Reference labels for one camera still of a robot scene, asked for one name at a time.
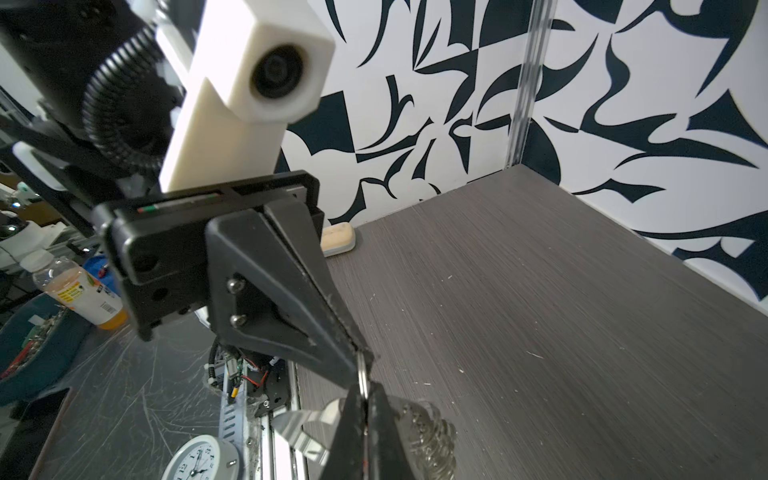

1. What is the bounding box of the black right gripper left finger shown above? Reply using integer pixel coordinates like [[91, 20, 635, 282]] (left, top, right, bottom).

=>
[[320, 386, 367, 480]]

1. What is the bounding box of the beige wooden brush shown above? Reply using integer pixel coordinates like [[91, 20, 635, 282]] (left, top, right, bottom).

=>
[[320, 222, 356, 258]]

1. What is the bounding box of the plastic bottle orange label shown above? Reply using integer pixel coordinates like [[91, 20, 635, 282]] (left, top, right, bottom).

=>
[[20, 250, 128, 330]]

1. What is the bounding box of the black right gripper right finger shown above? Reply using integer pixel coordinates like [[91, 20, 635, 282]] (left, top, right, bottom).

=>
[[367, 382, 414, 480]]

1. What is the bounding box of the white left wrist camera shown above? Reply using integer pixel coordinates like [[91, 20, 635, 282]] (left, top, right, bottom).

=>
[[155, 1, 335, 193]]

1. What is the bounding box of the silver keyring chain with keys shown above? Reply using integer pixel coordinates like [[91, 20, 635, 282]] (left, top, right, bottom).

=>
[[272, 350, 458, 480]]

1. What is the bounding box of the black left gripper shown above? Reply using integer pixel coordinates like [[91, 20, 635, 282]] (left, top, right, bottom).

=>
[[92, 171, 374, 387]]

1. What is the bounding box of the round white analog clock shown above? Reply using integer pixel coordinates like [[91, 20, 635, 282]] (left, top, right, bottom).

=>
[[161, 435, 242, 480]]

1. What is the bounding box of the teal bag on floor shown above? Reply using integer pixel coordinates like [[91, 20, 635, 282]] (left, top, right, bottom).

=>
[[1, 294, 93, 406]]

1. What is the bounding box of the white slotted cable duct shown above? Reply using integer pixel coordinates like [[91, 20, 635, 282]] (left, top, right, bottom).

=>
[[219, 368, 247, 458]]

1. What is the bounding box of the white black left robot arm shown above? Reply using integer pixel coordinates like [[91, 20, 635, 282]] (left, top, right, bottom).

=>
[[1, 1, 373, 388]]

